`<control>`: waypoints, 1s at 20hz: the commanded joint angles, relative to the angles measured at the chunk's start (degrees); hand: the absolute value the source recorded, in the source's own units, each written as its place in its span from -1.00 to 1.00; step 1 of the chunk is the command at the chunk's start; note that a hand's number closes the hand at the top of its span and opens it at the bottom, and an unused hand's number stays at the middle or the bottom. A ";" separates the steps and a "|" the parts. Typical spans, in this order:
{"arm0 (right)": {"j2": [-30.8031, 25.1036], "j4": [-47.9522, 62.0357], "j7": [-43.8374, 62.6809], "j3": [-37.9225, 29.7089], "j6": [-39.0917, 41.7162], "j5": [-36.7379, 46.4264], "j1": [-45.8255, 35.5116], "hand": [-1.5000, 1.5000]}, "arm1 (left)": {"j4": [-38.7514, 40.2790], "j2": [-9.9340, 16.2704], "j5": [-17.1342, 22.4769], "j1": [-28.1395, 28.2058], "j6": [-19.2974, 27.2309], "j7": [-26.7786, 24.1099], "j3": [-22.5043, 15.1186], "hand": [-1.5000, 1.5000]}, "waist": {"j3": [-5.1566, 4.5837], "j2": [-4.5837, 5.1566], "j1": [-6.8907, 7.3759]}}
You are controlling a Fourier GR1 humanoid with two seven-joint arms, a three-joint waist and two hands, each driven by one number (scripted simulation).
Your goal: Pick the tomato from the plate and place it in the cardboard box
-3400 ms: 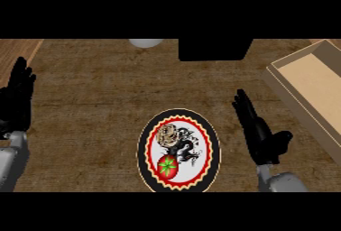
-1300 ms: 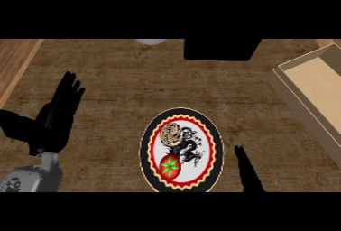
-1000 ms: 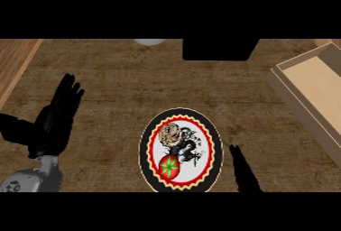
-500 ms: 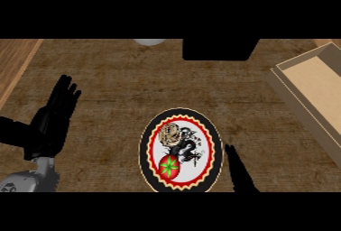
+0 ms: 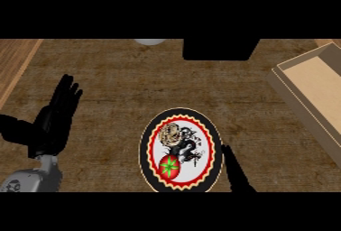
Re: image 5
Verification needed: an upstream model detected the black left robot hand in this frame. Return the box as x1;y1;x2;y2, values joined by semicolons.
0;73;85;160

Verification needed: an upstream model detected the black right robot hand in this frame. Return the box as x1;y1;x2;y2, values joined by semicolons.
219;144;258;193

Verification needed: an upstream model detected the patterned black-rimmed plate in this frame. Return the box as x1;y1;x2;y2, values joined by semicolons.
138;106;224;193

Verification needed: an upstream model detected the red tomato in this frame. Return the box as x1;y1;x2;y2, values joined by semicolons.
156;153;181;180

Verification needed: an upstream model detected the cardboard box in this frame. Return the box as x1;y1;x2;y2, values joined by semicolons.
265;41;341;168

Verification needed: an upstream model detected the black box-shaped appliance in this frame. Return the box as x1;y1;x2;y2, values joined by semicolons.
181;38;261;61

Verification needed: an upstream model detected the white round object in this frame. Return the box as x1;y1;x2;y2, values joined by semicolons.
132;38;168;47

